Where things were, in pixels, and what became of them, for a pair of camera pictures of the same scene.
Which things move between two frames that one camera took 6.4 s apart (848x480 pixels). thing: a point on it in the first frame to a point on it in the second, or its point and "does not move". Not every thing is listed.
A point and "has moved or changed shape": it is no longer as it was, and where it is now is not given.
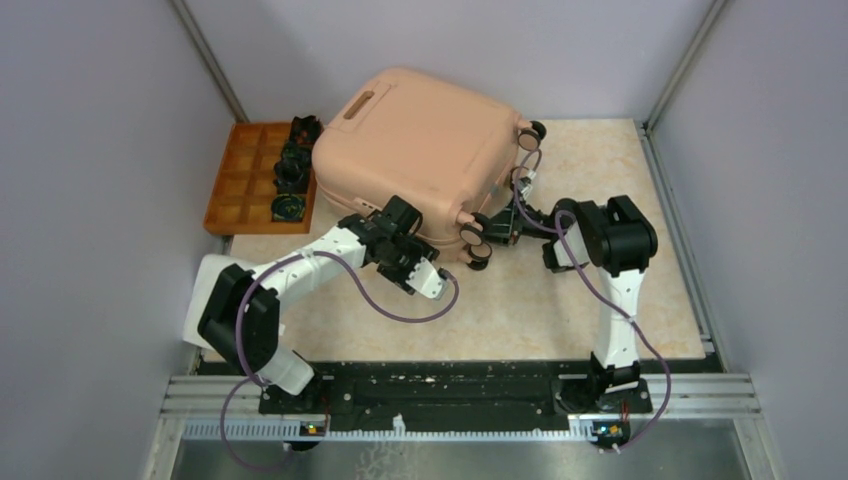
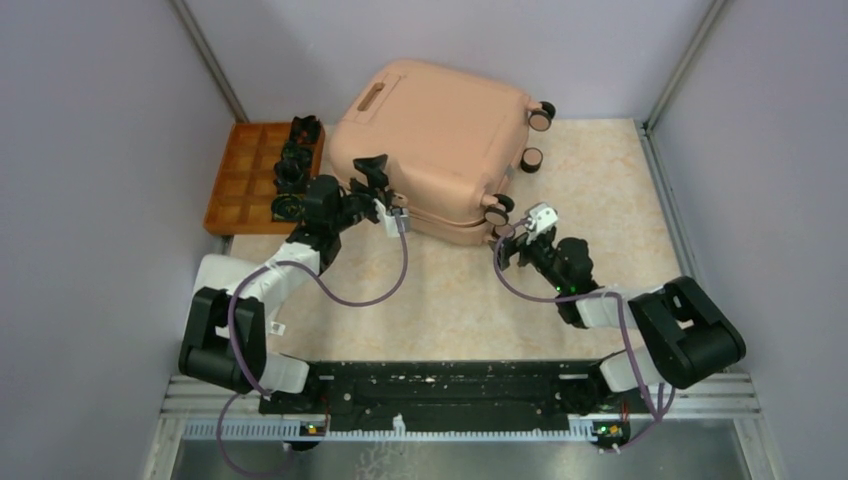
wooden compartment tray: x=243 y=191 does not move
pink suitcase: x=453 y=153 has moved or changed shape
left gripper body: x=407 y=252 to x=358 y=188
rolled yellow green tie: x=288 y=207 does not move
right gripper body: x=518 y=224 to x=538 y=251
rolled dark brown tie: x=292 y=175 does not move
